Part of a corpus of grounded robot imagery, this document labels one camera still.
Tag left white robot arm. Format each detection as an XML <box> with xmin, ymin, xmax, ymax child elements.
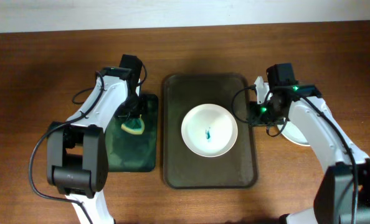
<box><xmin>47</xmin><ymin>54</ymin><xmax>144</xmax><ymax>223</ymax></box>

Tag white plate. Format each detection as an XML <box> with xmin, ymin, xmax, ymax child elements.
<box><xmin>181</xmin><ymin>104</ymin><xmax>239</xmax><ymax>157</ymax></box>

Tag small dark green tray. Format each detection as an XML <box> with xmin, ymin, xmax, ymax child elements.
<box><xmin>105</xmin><ymin>94</ymin><xmax>159</xmax><ymax>172</ymax></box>

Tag large brown serving tray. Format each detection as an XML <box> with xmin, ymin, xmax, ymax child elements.
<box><xmin>163</xmin><ymin>73</ymin><xmax>258</xmax><ymax>189</ymax></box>

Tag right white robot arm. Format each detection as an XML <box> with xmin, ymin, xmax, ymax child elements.
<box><xmin>248</xmin><ymin>63</ymin><xmax>370</xmax><ymax>224</ymax></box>

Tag green and yellow sponge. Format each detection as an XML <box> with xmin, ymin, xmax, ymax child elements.
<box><xmin>121</xmin><ymin>116</ymin><xmax>145</xmax><ymax>135</ymax></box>

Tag pale green plate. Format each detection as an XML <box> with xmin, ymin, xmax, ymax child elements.
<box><xmin>281</xmin><ymin>121</ymin><xmax>310</xmax><ymax>147</ymax></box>

